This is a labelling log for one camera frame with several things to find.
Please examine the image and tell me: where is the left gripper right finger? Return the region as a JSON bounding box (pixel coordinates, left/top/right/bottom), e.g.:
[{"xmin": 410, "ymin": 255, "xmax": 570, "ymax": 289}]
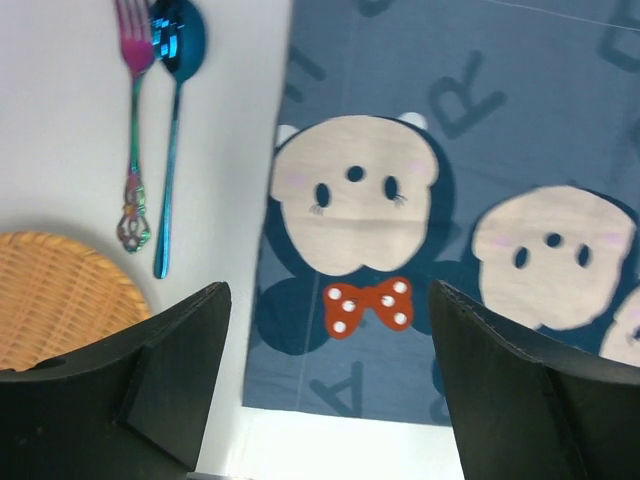
[{"xmin": 428, "ymin": 281, "xmax": 639, "ymax": 480}]

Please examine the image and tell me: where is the blue cartoon placemat cloth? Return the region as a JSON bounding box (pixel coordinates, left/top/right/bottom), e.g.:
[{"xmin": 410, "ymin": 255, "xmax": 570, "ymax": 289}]
[{"xmin": 243, "ymin": 1, "xmax": 639, "ymax": 425}]

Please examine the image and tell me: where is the iridescent pink fork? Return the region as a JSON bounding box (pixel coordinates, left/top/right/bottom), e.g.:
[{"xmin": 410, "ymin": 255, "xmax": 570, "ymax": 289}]
[{"xmin": 114, "ymin": 0, "xmax": 155, "ymax": 253}]

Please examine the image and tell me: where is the round woven bamboo plate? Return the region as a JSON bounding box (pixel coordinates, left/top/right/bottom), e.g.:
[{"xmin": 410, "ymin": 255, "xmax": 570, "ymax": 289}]
[{"xmin": 1, "ymin": 231, "xmax": 151, "ymax": 371}]

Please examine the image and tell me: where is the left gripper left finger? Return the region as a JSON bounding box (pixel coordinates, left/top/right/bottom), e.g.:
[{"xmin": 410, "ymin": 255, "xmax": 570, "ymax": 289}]
[{"xmin": 1, "ymin": 282, "xmax": 231, "ymax": 479}]

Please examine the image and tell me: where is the iridescent blue spoon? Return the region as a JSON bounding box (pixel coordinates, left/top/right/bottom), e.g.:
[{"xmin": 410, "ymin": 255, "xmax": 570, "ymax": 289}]
[{"xmin": 151, "ymin": 0, "xmax": 207, "ymax": 279}]

